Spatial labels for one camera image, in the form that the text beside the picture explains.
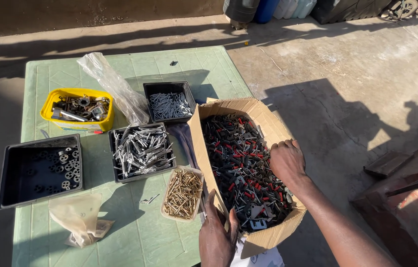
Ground dark grey barrel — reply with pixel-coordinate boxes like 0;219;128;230
223;0;261;24

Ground brown cardboard box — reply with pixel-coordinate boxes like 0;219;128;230
187;97;308;260

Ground pile of brass screws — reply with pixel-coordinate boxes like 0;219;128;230
164;169;203;219

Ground person's right hand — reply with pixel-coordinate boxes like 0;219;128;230
270;139;308;187

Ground large black plastic tray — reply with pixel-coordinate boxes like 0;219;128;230
0;133;84;211

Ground white jerrycans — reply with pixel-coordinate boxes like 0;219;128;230
273;0;318;20

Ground pile of silver nails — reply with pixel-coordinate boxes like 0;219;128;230
149;92;193;120

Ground white printed bag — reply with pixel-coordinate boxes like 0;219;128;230
230;237;285;267

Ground blue barrel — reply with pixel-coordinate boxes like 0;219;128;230
253;0;281;24

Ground small beige plastic tray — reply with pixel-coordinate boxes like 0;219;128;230
160;165;204;223

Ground black tarp-covered heap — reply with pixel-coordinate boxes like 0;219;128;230
310;0;393;25

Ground yellow plastic tub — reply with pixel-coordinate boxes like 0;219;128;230
40;88;115;133

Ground group of small black wheels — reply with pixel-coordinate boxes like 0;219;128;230
27;147;81;193

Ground clear plastic bag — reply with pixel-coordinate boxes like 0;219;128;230
77;52;151;127

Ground black tray holding nails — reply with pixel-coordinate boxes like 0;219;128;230
142;81;197;124

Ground green plastic table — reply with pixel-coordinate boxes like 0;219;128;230
12;45;254;267

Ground pile of black red hardware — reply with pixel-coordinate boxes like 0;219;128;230
201;114;295;232

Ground loose silver screws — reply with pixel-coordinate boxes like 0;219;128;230
139;193;161;205

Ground crumpled brown plastic bag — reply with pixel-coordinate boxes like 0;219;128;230
48;192;115;249

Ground heap of mixed metal parts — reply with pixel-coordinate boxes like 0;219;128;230
51;95;111;122

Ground person's left hand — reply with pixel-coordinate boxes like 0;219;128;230
198;189;241;267

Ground red-brown metal frame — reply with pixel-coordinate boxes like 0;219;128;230
349;128;418;267

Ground rusty metal wheel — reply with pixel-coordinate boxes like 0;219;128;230
379;0;418;22

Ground pile of silver metal anchors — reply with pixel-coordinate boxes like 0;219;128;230
113;125;176;179

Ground black tray holding anchors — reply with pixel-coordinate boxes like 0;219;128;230
108;122;178;184

